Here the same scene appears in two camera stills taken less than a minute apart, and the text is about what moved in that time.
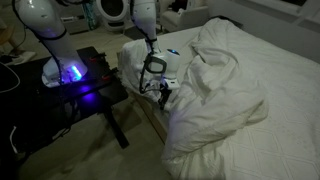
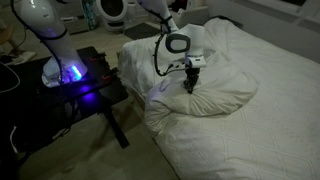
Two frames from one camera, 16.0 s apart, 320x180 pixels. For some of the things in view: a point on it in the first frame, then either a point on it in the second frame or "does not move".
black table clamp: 101,68 does not move
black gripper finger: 165,93 → 192,76
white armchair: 195,13 does not move
